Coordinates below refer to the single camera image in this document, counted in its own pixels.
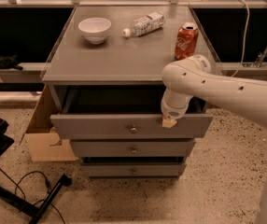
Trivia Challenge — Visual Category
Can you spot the grey middle drawer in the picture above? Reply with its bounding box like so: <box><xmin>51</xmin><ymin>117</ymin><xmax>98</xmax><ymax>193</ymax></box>
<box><xmin>71</xmin><ymin>139</ymin><xmax>194</xmax><ymax>157</ymax></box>

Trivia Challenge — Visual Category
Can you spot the grey bottom drawer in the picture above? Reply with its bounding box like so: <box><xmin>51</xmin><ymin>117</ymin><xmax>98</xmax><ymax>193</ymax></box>
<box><xmin>81</xmin><ymin>157</ymin><xmax>186</xmax><ymax>177</ymax></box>

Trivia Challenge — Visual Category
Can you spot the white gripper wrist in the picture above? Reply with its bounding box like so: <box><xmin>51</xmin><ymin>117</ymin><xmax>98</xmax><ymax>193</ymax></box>
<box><xmin>161</xmin><ymin>89</ymin><xmax>191</xmax><ymax>128</ymax></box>

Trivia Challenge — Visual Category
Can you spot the black bag on ledge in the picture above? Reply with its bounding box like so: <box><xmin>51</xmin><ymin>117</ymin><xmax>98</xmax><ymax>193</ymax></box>
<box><xmin>0</xmin><ymin>55</ymin><xmax>23</xmax><ymax>70</ymax></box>

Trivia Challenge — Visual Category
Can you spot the grey drawer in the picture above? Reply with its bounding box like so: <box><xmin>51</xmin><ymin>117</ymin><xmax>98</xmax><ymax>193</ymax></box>
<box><xmin>81</xmin><ymin>157</ymin><xmax>186</xmax><ymax>177</ymax></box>
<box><xmin>50</xmin><ymin>84</ymin><xmax>212</xmax><ymax>140</ymax></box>
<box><xmin>71</xmin><ymin>139</ymin><xmax>194</xmax><ymax>157</ymax></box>

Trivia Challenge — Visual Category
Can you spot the white ceramic bowl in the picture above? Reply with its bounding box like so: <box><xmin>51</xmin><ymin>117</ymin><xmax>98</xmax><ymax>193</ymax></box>
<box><xmin>78</xmin><ymin>17</ymin><xmax>111</xmax><ymax>45</ymax></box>

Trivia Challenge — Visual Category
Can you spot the grey drawer cabinet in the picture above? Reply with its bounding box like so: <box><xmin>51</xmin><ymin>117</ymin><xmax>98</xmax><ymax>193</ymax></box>
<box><xmin>41</xmin><ymin>5</ymin><xmax>221</xmax><ymax>179</ymax></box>

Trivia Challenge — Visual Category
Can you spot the white hanging cable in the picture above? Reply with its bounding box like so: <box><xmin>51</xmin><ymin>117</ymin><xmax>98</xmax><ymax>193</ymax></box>
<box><xmin>231</xmin><ymin>0</ymin><xmax>251</xmax><ymax>78</ymax></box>

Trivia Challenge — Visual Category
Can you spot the red soda can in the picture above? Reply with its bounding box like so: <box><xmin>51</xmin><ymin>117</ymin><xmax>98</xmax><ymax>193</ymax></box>
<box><xmin>175</xmin><ymin>22</ymin><xmax>199</xmax><ymax>60</ymax></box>

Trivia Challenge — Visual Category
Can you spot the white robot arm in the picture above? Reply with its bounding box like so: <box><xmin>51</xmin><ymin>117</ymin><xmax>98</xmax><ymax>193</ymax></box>
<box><xmin>161</xmin><ymin>55</ymin><xmax>267</xmax><ymax>224</ymax></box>

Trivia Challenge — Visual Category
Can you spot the open cardboard box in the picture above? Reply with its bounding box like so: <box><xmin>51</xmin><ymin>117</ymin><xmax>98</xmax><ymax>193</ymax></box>
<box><xmin>24</xmin><ymin>86</ymin><xmax>77</xmax><ymax>161</ymax></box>

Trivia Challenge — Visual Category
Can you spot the black chair base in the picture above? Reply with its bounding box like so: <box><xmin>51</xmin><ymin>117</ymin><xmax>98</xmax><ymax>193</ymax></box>
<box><xmin>0</xmin><ymin>117</ymin><xmax>73</xmax><ymax>224</ymax></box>

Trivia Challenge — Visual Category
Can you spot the clear plastic water bottle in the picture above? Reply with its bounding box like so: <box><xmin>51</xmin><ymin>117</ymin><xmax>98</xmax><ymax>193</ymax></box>
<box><xmin>122</xmin><ymin>12</ymin><xmax>165</xmax><ymax>38</ymax></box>

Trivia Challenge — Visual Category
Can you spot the grey top drawer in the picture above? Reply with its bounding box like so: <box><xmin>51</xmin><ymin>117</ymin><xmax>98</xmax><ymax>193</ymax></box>
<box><xmin>50</xmin><ymin>84</ymin><xmax>212</xmax><ymax>140</ymax></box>

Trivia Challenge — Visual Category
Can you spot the black floor cable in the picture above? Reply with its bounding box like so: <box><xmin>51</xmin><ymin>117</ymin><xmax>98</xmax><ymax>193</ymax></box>
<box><xmin>0</xmin><ymin>163</ymin><xmax>66</xmax><ymax>224</ymax></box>

